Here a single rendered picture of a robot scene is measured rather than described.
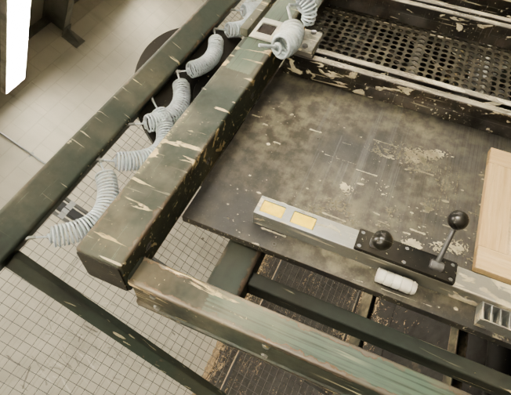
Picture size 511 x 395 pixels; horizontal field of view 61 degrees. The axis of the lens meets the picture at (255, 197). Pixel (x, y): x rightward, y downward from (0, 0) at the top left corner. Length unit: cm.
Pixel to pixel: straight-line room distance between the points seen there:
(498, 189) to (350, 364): 58
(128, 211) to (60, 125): 517
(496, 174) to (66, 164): 118
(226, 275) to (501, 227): 61
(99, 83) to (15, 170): 165
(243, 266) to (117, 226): 28
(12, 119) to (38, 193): 464
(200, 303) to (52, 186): 72
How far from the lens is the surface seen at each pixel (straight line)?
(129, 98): 160
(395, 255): 91
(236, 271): 94
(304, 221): 92
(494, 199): 114
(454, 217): 88
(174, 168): 93
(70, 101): 621
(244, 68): 118
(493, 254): 104
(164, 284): 84
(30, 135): 592
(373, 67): 129
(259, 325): 80
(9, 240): 133
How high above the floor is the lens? 194
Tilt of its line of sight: 13 degrees down
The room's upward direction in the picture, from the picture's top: 53 degrees counter-clockwise
